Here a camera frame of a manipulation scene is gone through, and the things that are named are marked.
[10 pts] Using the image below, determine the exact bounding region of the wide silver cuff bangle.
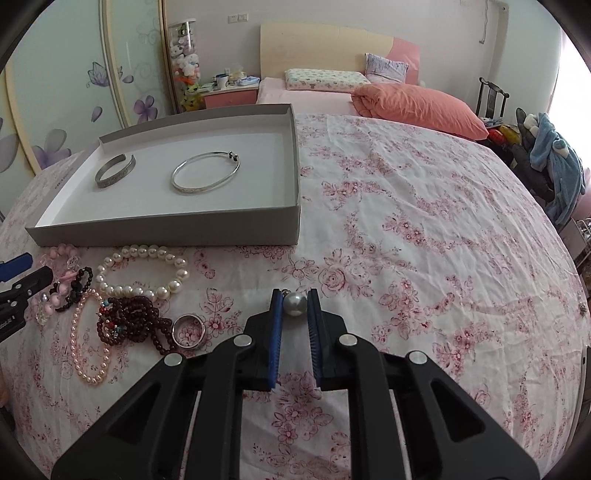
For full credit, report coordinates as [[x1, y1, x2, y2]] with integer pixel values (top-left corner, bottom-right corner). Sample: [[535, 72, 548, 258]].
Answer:
[[95, 154, 136, 190]]

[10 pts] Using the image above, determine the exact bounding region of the purple floral pillow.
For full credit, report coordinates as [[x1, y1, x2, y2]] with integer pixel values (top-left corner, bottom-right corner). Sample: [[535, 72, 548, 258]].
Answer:
[[365, 53, 409, 84]]

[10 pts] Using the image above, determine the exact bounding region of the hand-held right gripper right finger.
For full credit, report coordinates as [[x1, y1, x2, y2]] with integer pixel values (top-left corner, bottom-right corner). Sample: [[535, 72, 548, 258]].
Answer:
[[307, 288, 541, 480]]

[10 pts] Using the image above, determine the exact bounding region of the patterned cream pillow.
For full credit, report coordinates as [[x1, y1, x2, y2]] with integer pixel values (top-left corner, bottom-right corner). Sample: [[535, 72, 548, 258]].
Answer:
[[284, 68, 372, 93]]

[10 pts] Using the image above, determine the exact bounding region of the black bead bracelet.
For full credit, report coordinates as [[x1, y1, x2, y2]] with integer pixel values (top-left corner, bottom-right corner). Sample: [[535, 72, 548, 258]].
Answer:
[[48, 267, 95, 313]]

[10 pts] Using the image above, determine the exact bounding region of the small pink pearl necklace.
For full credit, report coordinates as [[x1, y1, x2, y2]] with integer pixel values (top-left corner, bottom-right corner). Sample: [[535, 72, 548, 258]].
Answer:
[[71, 288, 114, 386]]

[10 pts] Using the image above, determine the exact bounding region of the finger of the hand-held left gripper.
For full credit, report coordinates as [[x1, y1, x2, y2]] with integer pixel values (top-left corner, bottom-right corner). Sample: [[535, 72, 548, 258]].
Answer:
[[0, 267, 54, 306], [0, 253, 34, 283]]

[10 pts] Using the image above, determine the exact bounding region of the dark red bead bracelet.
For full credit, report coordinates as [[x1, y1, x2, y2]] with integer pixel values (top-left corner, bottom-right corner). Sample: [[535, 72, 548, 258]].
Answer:
[[96, 295, 178, 356]]

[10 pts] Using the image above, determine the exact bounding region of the colourful toy pile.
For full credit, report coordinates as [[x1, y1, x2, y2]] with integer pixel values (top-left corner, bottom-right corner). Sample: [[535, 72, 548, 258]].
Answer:
[[485, 117, 527, 153]]

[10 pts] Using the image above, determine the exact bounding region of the wooden bed headboard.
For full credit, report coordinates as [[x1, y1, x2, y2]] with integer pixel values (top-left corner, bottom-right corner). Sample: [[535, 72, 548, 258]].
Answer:
[[260, 23, 421, 86]]

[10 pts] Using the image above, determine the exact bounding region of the single pearl pendant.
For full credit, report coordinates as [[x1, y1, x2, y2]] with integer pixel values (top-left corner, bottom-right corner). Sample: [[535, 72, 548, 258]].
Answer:
[[283, 288, 306, 318]]

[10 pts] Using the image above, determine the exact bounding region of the orange quilt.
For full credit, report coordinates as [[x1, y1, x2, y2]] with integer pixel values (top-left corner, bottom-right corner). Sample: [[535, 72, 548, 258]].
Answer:
[[351, 83, 490, 141]]

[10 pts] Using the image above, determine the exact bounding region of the flower print wardrobe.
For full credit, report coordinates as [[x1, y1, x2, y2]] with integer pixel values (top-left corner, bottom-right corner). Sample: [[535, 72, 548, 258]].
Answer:
[[0, 0, 181, 217]]

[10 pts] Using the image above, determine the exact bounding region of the dark wooden chair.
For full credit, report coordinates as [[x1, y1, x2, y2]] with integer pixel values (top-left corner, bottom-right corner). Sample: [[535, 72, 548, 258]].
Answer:
[[475, 78, 511, 121]]

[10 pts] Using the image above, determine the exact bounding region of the grey cardboard tray box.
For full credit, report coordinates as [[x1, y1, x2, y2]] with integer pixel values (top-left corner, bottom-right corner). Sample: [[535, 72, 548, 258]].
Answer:
[[24, 103, 302, 247]]

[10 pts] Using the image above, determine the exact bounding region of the pink floral bedsheet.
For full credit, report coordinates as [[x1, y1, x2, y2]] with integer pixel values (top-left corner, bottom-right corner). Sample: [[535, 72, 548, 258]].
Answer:
[[0, 111, 591, 480]]

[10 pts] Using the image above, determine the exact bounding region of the thin silver bangle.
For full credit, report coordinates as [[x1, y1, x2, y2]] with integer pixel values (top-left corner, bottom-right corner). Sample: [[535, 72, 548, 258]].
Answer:
[[171, 150, 243, 193]]

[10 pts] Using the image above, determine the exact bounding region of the pink bead bracelet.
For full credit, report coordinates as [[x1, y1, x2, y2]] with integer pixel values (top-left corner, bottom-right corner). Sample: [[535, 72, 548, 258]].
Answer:
[[28, 244, 81, 326]]

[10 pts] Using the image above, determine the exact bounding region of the clear plush toy display tube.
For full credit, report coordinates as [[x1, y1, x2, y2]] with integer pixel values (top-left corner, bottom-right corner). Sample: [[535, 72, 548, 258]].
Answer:
[[167, 21, 201, 112]]

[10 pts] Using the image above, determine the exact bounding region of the pink nightstand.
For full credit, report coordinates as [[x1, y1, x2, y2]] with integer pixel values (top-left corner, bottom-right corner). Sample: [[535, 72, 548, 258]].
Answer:
[[203, 83, 262, 110]]

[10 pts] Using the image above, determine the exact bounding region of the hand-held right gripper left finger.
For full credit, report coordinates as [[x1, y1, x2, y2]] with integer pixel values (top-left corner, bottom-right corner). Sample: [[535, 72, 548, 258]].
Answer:
[[51, 288, 283, 480]]

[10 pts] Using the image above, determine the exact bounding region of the plain pink bed sheet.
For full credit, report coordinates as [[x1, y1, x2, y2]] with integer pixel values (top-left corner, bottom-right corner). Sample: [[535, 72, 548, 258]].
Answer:
[[256, 78, 361, 116]]

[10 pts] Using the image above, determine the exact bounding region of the large white pearl bracelet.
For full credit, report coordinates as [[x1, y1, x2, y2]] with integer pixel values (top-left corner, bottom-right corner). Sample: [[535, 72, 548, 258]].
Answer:
[[95, 244, 190, 303]]

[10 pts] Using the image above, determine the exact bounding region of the wide silver ring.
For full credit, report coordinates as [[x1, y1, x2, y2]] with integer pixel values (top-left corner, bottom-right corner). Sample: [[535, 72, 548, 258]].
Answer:
[[172, 314, 206, 350]]

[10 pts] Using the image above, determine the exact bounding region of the blue garment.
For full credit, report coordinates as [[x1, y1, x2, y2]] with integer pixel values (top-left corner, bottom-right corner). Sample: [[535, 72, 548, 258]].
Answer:
[[529, 113, 587, 217]]

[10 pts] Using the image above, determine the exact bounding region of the grey plush toy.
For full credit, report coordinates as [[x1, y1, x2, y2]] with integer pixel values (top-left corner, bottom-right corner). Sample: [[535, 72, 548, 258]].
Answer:
[[515, 108, 542, 139]]

